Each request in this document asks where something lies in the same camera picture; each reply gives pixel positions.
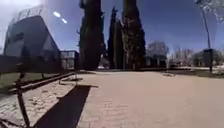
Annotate dark fence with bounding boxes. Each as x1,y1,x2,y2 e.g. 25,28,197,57
0,49,81,75

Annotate grey building with roof railing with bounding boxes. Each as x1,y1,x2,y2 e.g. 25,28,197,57
2,4,61,72

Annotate dark low kerb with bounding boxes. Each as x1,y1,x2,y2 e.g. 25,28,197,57
7,71,77,94

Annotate slender blossoming tree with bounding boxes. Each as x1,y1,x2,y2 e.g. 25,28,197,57
194,0,224,73

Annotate grey brick path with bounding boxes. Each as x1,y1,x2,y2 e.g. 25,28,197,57
0,70,224,128

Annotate thin young tree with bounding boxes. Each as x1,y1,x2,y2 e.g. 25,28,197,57
14,44,33,128

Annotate dark sign board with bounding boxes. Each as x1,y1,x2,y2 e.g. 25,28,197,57
202,48,215,73

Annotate grass strip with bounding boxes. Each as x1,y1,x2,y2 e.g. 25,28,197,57
165,68,224,80

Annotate row of distant trees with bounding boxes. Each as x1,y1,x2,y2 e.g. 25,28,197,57
169,47,224,68

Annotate grass field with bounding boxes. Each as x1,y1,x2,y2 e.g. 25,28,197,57
0,72,65,90

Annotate low dark building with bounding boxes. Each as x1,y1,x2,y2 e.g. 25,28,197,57
144,54,168,69

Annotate tall dark cypress tree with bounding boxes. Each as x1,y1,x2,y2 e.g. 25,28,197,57
106,6,125,70
77,0,108,71
121,0,147,71

